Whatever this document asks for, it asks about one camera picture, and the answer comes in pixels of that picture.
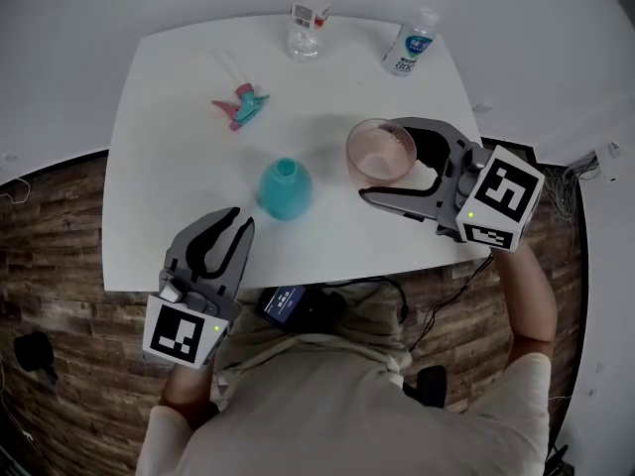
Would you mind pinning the black device with screen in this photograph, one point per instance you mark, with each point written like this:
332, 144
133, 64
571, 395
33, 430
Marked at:
282, 305

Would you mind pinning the teal large spray bottle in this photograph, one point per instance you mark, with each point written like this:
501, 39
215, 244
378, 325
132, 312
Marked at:
287, 194

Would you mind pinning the white power box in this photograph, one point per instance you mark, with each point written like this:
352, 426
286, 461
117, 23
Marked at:
609, 159

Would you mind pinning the white plastic bottle blue label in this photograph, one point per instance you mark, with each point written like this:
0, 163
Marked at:
409, 47

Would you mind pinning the person's left forearm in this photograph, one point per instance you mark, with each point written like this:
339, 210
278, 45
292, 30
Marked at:
188, 394

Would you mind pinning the clear plastic bottle red label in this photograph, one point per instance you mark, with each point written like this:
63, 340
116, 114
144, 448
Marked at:
307, 33

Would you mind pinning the pink and teal spray nozzle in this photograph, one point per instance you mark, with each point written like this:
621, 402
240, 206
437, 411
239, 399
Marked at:
245, 107

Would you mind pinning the person's beige shirt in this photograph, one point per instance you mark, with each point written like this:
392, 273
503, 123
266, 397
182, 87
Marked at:
322, 414

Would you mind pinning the black cylindrical floor object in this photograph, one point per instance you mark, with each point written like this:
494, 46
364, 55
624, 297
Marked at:
32, 352

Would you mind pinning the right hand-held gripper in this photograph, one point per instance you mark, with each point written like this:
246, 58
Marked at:
501, 196

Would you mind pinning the black floor stand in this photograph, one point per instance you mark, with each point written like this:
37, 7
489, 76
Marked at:
558, 461

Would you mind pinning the pink plastic cup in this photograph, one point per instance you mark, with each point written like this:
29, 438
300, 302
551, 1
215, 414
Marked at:
379, 156

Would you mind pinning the person's right forearm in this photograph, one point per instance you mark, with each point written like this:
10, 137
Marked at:
528, 295

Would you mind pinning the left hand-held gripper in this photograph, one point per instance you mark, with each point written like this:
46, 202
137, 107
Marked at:
183, 330

